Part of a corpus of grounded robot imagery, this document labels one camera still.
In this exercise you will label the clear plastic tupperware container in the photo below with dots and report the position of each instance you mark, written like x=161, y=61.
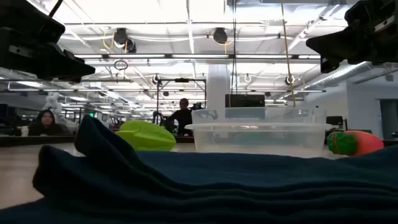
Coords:
x=258, y=140

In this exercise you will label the black monitor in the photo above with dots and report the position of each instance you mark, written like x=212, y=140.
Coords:
x=245, y=101

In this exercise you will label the lime green toy produce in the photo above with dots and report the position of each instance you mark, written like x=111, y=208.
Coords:
x=146, y=137

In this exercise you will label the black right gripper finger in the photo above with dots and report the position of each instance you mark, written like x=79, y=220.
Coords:
x=332, y=45

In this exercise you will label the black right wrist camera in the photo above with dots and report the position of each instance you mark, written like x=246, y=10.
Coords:
x=367, y=12

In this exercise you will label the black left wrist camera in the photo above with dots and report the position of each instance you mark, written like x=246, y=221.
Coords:
x=28, y=15

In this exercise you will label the orange toy carrot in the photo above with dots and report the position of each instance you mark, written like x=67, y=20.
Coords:
x=363, y=143

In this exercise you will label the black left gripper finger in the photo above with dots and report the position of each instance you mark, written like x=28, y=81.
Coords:
x=71, y=68

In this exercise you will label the person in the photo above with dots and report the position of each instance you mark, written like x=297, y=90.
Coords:
x=182, y=119
x=46, y=124

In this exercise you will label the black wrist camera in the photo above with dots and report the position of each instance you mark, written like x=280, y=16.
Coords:
x=28, y=15
x=367, y=12

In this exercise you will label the dark blue folded cloth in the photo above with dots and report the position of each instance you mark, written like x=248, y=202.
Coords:
x=199, y=186

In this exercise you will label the black aluminium table frame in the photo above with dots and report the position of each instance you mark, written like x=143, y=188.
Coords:
x=31, y=141

